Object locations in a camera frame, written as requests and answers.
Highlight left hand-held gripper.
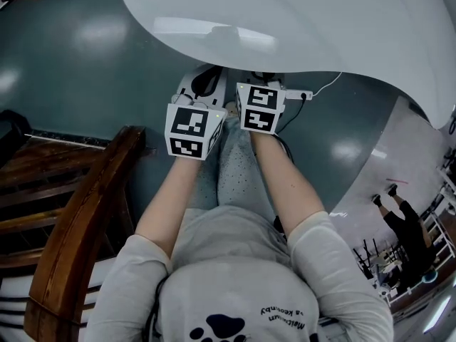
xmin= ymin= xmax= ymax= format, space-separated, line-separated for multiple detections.
xmin=164 ymin=66 xmax=229 ymax=162

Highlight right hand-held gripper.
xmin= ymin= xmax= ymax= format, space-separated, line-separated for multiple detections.
xmin=235 ymin=71 xmax=287 ymax=135

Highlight person's right forearm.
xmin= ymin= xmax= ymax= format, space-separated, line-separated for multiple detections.
xmin=248 ymin=129 xmax=329 ymax=239

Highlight person's left forearm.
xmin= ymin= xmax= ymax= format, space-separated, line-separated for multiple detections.
xmin=134 ymin=152 xmax=201 ymax=264

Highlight white desk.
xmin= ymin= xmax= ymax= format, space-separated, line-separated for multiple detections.
xmin=115 ymin=0 xmax=456 ymax=130

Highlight white power strip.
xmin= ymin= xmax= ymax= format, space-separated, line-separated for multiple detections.
xmin=284 ymin=89 xmax=314 ymax=101

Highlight person's grey speckled trousers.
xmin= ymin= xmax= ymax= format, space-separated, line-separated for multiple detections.
xmin=192 ymin=114 xmax=276 ymax=221

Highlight brown wooden chair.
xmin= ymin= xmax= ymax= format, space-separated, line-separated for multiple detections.
xmin=0 ymin=125 xmax=147 ymax=342

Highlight person's grey shirt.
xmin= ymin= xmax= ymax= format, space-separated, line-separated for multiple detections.
xmin=86 ymin=204 xmax=395 ymax=342

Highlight black bag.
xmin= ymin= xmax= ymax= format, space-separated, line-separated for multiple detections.
xmin=0 ymin=108 xmax=33 ymax=169

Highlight white metal rack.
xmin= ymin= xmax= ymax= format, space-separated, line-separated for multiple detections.
xmin=420 ymin=176 xmax=456 ymax=263

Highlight black power cable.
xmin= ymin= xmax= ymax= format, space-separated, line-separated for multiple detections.
xmin=276 ymin=98 xmax=308 ymax=135

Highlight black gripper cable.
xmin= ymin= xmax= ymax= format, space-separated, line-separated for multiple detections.
xmin=272 ymin=133 xmax=296 ymax=165

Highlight white power cable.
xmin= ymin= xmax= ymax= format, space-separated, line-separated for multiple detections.
xmin=311 ymin=71 xmax=343 ymax=96

